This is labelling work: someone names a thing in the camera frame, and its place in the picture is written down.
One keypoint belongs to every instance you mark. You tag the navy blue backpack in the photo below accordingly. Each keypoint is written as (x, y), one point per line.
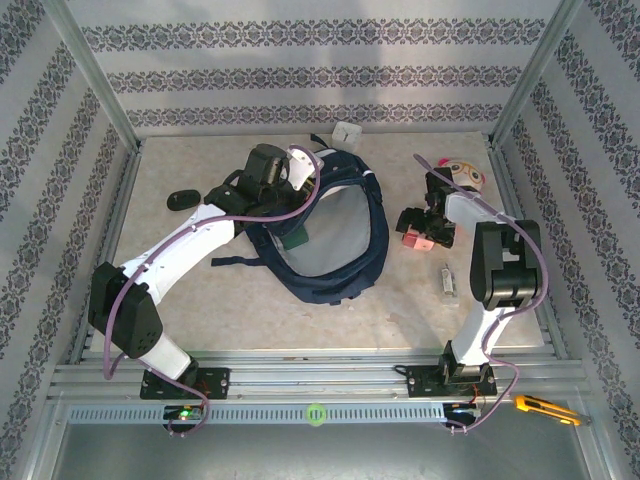
(350, 280)

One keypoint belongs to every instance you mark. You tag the pink pencil case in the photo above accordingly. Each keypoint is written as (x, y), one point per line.
(420, 244)

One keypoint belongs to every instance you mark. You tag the aluminium frame post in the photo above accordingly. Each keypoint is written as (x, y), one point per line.
(533, 75)
(95, 75)

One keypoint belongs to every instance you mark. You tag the circuit board with green light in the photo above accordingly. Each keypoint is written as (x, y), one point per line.
(184, 414)

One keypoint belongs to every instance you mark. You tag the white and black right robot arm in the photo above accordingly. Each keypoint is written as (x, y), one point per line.
(505, 265)

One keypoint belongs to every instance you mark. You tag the black oval case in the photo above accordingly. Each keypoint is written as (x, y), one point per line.
(182, 200)

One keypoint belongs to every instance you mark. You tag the aluminium mounting rail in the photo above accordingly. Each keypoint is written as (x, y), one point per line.
(310, 372)

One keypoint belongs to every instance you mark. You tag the pink and white plush toy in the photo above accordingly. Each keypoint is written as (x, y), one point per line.
(467, 172)

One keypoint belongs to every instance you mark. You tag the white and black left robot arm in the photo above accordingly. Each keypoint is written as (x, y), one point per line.
(190, 245)

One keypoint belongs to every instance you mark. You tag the yellow utility knife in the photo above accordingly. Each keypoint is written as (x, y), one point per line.
(542, 407)

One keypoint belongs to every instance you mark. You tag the small white eraser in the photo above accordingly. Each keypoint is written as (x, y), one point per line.
(448, 282)

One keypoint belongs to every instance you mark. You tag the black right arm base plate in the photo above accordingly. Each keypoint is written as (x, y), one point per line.
(420, 382)

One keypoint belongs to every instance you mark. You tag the dark green notebook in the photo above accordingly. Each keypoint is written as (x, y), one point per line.
(295, 239)

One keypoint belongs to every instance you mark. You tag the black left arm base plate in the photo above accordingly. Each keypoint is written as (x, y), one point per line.
(215, 382)

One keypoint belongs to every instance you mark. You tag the small white cube clock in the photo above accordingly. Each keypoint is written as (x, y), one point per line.
(347, 132)

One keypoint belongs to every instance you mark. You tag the aluminium table side rail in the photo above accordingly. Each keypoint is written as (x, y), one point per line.
(122, 200)
(507, 175)

